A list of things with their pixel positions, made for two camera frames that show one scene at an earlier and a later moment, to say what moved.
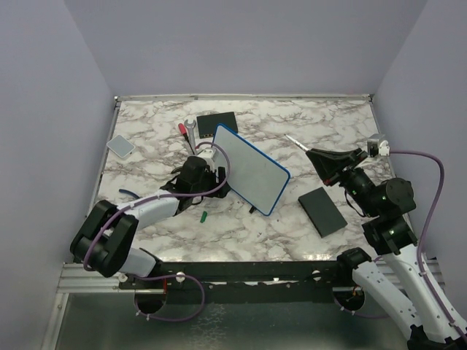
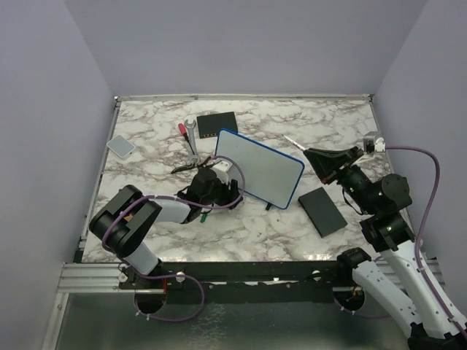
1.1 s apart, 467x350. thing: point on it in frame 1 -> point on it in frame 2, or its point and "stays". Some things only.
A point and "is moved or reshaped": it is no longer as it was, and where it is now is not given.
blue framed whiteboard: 257,177 is moved or reshaped
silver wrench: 192,138 stays
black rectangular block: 322,212 stays
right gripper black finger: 327,163 stays
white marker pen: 303,146 stays
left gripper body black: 209,181 -> 220,195
